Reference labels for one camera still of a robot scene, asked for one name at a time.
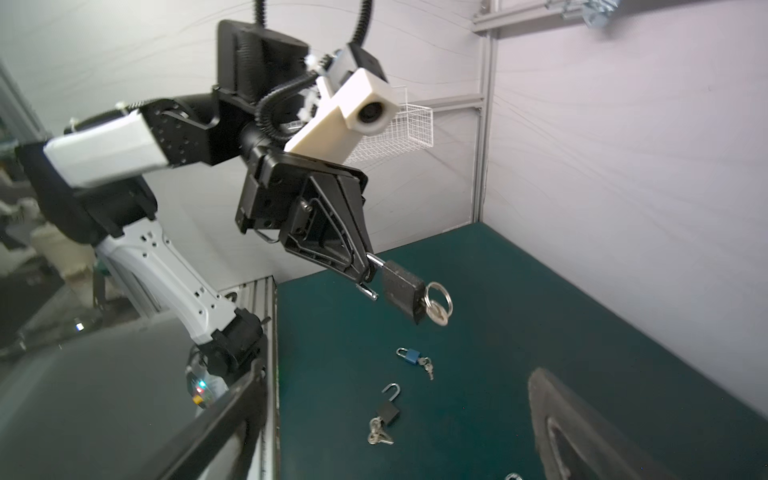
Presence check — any metal U hook left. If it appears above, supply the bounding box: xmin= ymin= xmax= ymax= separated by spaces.
xmin=560 ymin=0 xmax=622 ymax=28

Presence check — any black padlock shackle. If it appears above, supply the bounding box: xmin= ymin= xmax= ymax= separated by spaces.
xmin=359 ymin=252 xmax=426 ymax=325

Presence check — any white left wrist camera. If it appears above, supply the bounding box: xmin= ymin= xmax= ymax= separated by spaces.
xmin=284 ymin=43 xmax=399 ymax=164

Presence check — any aluminium wall rail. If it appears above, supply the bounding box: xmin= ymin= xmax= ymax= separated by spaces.
xmin=470 ymin=0 xmax=709 ymax=37

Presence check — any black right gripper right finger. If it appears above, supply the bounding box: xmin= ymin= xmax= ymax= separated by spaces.
xmin=528 ymin=368 xmax=675 ymax=479

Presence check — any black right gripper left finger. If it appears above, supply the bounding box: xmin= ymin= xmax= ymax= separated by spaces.
xmin=134 ymin=360 xmax=265 ymax=479

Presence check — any white wire basket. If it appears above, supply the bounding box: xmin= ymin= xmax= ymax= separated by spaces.
xmin=345 ymin=86 xmax=434 ymax=168

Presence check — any black padlock with keys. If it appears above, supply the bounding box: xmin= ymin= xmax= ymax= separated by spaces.
xmin=367 ymin=383 xmax=401 ymax=445

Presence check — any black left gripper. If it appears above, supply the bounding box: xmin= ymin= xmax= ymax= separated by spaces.
xmin=235 ymin=146 xmax=375 ymax=284

